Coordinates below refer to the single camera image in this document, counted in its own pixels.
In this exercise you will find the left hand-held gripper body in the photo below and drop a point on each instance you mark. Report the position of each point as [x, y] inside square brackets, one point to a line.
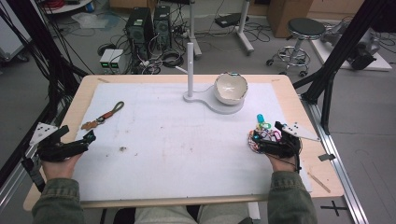
[59, 150]

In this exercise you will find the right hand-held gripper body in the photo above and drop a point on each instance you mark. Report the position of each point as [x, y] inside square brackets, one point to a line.
[285, 147]

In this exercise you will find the white stand with post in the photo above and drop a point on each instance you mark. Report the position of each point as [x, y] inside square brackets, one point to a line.
[190, 68]

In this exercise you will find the person's right hand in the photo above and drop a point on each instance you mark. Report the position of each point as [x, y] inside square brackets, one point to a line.
[283, 165]

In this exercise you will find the person's left hand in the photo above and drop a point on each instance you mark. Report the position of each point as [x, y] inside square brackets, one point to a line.
[59, 169]

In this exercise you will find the black tape piece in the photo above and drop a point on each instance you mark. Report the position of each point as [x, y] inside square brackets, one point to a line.
[326, 157]

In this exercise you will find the wooden table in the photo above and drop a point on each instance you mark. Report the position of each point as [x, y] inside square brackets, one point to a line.
[295, 102]

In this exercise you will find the thin wooden stick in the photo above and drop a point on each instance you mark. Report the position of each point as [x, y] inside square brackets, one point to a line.
[319, 182]

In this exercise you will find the white power supply box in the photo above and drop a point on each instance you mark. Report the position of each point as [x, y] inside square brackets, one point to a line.
[106, 59]
[116, 59]

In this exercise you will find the white mat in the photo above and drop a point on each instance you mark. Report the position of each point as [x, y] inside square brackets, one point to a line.
[180, 149]

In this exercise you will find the person's legs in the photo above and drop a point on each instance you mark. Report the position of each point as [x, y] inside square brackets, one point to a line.
[186, 216]

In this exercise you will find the clear plastic sheet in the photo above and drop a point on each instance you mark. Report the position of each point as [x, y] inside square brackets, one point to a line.
[90, 20]

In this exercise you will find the black round stool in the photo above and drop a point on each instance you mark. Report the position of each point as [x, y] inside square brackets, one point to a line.
[305, 28]

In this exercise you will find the black computer tower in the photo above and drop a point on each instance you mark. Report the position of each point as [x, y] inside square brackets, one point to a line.
[162, 25]
[138, 26]

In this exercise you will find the black flat device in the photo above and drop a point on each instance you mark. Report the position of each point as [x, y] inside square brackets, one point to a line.
[229, 19]

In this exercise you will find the cardboard box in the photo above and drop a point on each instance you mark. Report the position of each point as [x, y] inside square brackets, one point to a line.
[286, 15]

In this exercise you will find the white board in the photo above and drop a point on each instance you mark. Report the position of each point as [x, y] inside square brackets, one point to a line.
[378, 63]

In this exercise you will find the round white table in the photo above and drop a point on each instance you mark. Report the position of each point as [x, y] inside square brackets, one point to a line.
[67, 6]

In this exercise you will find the aluminium rail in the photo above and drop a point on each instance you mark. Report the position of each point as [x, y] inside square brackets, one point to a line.
[339, 168]
[12, 189]

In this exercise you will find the white desk leg frame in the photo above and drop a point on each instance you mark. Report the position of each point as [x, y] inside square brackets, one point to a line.
[243, 31]

